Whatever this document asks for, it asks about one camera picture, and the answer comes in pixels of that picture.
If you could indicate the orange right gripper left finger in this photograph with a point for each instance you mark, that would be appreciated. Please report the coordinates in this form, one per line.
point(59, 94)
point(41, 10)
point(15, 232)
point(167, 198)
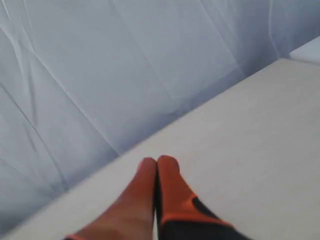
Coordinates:
point(131, 216)

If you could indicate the blue-grey backdrop cloth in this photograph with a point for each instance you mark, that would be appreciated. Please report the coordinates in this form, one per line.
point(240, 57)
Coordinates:
point(83, 81)

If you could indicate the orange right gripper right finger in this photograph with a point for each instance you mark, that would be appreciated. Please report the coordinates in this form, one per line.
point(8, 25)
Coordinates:
point(180, 214)

